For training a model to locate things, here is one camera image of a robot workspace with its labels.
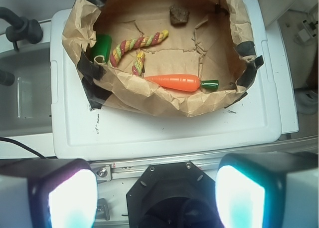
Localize white adapter with cables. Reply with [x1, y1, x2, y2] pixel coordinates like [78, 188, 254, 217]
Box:
[297, 9, 319, 43]

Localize grey-brown rock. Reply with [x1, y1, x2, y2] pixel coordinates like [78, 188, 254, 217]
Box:
[169, 4, 190, 26]

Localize aluminium extrusion rail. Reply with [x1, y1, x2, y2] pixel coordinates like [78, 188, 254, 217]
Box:
[90, 135, 319, 183]

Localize brown paper bag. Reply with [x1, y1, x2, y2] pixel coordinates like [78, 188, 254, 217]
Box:
[62, 0, 263, 117]

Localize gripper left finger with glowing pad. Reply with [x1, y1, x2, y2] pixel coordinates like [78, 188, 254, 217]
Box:
[0, 159, 98, 228]

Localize black faucet fixture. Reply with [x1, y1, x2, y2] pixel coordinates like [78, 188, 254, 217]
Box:
[0, 7, 43, 51]

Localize multicolour twisted rope toy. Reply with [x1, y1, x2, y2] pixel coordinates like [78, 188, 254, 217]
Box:
[107, 29, 169, 76]

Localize white plastic bin lid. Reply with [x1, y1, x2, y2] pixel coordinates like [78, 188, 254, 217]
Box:
[50, 0, 282, 161]

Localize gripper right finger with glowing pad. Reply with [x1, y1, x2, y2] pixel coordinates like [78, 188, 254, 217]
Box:
[215, 152, 319, 228]

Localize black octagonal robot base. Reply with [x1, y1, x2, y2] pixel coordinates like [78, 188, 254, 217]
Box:
[126, 161, 224, 228]

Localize clear plastic container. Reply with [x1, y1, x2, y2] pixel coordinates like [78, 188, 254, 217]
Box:
[16, 76, 51, 119]

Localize orange plastic toy carrot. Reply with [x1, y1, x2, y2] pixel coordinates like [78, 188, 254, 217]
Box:
[144, 74, 219, 92]

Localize green plastic cylinder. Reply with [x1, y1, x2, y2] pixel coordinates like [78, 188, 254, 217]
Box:
[91, 34, 112, 63]

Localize black cable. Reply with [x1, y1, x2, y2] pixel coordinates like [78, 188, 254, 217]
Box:
[0, 137, 52, 159]

